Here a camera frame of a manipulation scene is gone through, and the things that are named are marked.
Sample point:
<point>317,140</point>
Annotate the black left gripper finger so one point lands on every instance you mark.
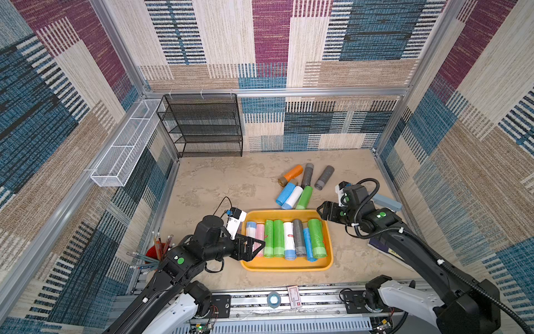
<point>251,248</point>
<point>249,241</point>

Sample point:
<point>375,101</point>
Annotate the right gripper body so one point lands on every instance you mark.
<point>334,211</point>

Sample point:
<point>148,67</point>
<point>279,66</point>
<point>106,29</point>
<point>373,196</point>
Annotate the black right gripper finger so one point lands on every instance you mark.
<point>326,214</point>
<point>325,206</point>

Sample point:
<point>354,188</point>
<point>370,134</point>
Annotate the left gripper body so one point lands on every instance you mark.
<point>224,248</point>

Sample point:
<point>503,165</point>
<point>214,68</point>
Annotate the white blue trash bag roll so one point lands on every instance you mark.
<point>251,229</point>

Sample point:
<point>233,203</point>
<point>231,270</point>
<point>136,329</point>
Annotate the pink trash bag roll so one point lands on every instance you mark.
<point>259,235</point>

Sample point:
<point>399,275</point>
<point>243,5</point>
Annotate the white blue-end trash bag roll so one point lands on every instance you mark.
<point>291,201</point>

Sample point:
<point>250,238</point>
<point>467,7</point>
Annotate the short green trash bag roll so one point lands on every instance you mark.
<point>279,239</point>

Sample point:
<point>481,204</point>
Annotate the white labelled trash bag roll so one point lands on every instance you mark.
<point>290,249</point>

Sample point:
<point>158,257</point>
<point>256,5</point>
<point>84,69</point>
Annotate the light blue trash bag roll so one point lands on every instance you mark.
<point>285,193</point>

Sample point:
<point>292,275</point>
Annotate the dark grey trash bag roll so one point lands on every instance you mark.
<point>299,239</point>

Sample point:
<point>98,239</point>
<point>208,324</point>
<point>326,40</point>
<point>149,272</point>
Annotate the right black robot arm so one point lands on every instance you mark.
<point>462,304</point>

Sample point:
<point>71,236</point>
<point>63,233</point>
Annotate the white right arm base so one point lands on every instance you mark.
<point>385,295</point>

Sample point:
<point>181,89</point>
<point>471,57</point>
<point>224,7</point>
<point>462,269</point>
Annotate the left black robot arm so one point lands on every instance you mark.
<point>173,296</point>

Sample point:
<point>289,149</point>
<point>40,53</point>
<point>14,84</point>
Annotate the yellow plastic storage tray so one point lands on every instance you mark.
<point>276,264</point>

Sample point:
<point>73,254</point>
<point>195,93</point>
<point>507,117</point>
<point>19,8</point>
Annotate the orange trash bag roll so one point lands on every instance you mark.
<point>292,174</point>

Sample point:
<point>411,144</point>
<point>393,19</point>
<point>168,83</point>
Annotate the light blue stapler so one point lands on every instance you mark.
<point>384,201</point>

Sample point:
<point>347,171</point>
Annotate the dark blue notebook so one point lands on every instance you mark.
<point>382,248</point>

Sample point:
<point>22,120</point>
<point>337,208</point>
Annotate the red pen cup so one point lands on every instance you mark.
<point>154,256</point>

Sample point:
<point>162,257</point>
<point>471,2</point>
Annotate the white red label card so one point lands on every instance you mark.
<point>294,297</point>

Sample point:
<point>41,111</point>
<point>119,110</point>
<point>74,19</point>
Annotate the black mesh shelf rack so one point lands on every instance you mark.
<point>200,125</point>

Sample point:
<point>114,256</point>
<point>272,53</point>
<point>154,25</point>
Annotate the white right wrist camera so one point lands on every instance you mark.
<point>339,189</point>

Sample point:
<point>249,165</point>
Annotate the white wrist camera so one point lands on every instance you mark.
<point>235,219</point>
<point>339,189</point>

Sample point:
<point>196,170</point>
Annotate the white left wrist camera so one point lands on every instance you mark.
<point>235,219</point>

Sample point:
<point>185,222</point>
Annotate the tape roll on rail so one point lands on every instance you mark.
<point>274,300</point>

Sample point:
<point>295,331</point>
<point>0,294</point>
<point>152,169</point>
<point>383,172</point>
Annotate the white wire mesh basket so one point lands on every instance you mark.
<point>119,161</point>

